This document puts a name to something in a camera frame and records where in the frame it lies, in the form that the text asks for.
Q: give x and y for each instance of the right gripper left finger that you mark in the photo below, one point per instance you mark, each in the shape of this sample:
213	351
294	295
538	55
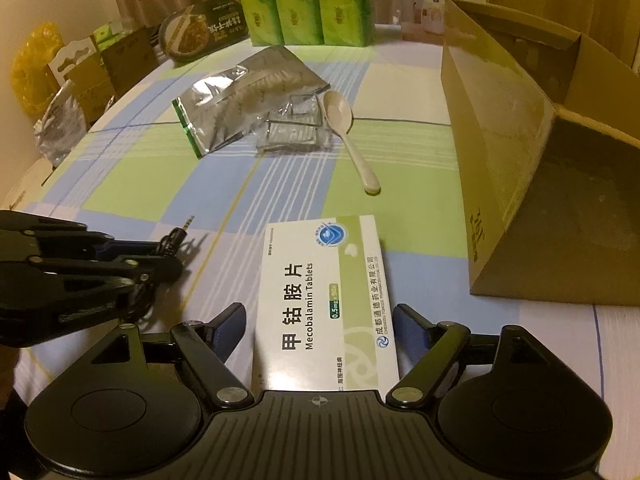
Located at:
204	348

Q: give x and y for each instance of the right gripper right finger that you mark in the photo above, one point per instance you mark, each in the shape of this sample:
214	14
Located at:
433	351

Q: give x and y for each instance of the white mecobalamin medicine box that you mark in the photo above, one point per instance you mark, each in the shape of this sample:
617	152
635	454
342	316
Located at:
324	319

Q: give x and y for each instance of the silver foil pouch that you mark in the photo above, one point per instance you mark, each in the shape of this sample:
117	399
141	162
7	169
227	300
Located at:
220	108

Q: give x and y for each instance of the wire rack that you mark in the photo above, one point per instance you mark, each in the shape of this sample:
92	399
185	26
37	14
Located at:
297	126

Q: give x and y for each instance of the crumpled silver bag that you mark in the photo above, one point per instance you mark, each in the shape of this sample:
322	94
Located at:
61	127

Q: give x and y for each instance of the yellow plastic bag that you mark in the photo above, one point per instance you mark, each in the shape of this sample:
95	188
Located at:
31	79

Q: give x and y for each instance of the checked tablecloth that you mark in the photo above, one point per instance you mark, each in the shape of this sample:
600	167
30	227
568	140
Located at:
135	176

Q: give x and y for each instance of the small brown cardboard boxes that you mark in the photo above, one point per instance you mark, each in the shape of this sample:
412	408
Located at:
101	75

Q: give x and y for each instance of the brown cardboard box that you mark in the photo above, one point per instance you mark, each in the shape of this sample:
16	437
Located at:
546	128

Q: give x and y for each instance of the black instant food bowl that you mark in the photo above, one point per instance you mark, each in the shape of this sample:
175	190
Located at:
201	29

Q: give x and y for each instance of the green tissue multipack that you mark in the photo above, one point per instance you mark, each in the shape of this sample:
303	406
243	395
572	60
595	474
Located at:
347	23

